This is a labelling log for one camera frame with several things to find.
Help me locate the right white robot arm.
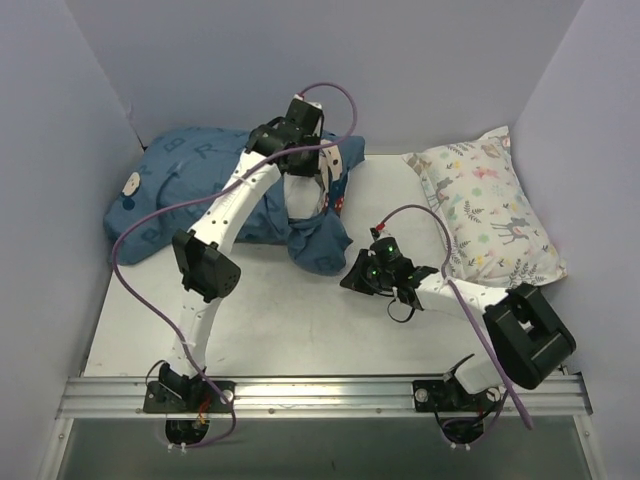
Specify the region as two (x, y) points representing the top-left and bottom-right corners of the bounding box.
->
(340, 237), (577, 409)

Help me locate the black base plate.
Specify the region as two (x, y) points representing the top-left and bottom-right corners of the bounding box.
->
(142, 380), (232, 414)
(412, 379), (501, 414)

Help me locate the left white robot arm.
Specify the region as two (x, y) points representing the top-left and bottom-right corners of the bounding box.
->
(158, 95), (324, 411)

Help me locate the aluminium front rail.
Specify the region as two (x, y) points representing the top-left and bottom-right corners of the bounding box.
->
(57, 373), (593, 419)

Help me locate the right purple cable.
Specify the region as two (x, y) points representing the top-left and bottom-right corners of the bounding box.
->
(377, 204), (535, 431)

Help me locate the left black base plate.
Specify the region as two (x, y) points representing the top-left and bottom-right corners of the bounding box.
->
(142, 380), (232, 414)

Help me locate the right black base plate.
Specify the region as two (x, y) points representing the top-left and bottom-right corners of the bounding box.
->
(412, 379), (501, 414)

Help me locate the blue letter print pillowcase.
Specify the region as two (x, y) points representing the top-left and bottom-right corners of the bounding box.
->
(103, 127), (365, 276)

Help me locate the white floral deer pillow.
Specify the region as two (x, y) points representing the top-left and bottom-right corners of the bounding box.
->
(403, 126), (567, 288)

